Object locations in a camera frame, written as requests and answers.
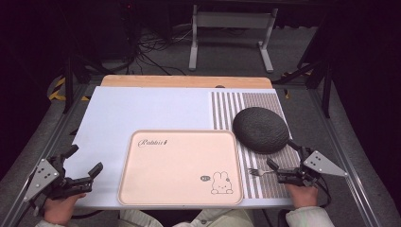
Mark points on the yellow black hazard tape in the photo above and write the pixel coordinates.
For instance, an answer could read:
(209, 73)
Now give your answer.
(58, 91)
(288, 75)

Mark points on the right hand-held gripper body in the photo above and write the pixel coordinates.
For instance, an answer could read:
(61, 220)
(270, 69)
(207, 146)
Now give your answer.
(318, 164)

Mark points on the wooden table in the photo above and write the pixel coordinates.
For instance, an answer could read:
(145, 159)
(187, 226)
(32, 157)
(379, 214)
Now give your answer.
(176, 81)

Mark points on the person's left hand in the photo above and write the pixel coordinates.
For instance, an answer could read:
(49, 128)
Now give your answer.
(60, 209)

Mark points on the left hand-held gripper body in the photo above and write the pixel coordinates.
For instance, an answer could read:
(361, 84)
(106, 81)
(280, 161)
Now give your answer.
(42, 176)

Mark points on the small metal fork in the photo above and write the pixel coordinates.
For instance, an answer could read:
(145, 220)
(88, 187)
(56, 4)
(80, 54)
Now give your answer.
(259, 171)

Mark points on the aluminium frame rail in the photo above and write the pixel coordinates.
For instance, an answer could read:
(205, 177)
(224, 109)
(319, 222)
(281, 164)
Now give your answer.
(343, 157)
(41, 154)

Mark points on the pink tray with rabbit print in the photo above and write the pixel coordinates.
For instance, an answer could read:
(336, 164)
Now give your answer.
(176, 170)

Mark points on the black metal stand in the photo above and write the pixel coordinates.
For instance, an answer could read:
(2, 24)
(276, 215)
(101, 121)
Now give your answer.
(324, 82)
(68, 85)

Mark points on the striped grey white placemat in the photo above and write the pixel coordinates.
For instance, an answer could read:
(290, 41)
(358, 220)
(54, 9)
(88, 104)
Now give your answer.
(280, 170)

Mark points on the white metal stand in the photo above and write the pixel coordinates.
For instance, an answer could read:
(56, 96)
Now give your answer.
(233, 20)

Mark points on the person's light clothing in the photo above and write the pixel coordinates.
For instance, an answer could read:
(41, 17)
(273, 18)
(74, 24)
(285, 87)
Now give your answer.
(217, 219)

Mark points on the pale white table board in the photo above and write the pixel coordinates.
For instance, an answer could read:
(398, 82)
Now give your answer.
(142, 110)

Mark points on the person's right hand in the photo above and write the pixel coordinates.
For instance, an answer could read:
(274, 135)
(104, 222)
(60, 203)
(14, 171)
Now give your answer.
(303, 195)

